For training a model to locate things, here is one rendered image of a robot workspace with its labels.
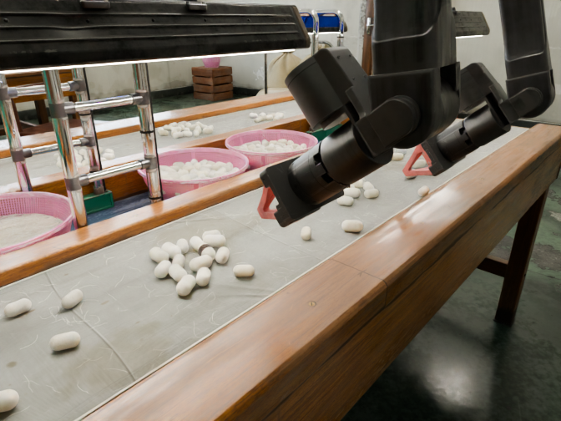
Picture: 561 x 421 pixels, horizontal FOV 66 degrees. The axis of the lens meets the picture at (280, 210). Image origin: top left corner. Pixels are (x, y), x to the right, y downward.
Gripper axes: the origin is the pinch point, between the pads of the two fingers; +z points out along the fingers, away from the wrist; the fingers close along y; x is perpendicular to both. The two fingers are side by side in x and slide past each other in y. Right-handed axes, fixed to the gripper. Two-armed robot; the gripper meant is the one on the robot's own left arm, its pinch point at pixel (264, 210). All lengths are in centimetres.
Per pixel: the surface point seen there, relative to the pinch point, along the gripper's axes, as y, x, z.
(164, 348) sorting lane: 16.8, 9.1, 7.6
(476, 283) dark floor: -144, 62, 60
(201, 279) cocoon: 6.1, 3.9, 11.6
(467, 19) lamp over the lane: -109, -28, -1
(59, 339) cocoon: 24.8, 2.4, 13.1
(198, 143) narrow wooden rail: -37, -32, 54
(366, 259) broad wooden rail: -12.6, 12.8, -0.8
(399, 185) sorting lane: -50, 6, 12
